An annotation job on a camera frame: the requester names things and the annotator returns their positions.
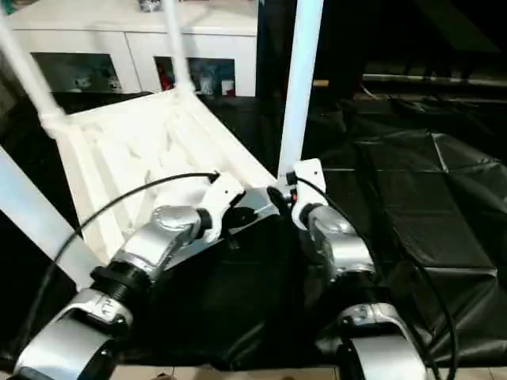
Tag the white plastic table top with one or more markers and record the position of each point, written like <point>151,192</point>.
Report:
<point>142,150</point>

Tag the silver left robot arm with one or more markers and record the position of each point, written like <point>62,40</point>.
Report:
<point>142,261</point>

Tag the small tan tag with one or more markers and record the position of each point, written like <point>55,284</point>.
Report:
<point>320,82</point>

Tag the black mat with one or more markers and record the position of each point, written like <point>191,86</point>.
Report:
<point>428,206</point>

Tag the white glass-door cabinet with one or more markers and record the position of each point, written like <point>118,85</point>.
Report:
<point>95,32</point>

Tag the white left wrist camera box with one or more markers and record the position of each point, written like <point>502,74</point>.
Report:
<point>223,194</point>

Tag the black metal rail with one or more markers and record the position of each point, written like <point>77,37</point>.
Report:
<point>436,81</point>

